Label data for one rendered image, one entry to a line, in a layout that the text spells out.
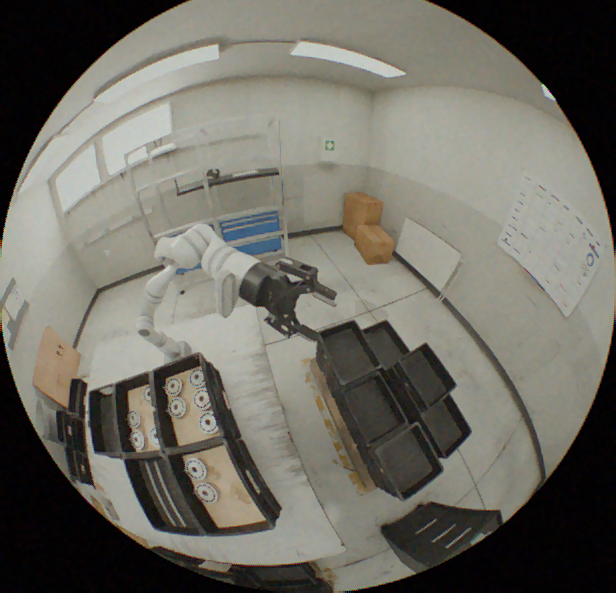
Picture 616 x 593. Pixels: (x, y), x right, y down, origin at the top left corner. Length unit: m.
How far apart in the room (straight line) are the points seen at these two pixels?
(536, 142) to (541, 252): 1.06
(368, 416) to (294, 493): 0.67
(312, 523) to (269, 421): 0.56
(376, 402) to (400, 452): 0.38
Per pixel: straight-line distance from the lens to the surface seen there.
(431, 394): 1.42
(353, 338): 1.35
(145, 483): 1.18
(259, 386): 1.00
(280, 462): 0.96
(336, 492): 1.73
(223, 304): 0.29
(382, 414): 1.35
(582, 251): 2.32
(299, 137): 3.11
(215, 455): 0.90
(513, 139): 2.43
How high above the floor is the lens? 1.64
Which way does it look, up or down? 44 degrees down
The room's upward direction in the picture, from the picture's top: straight up
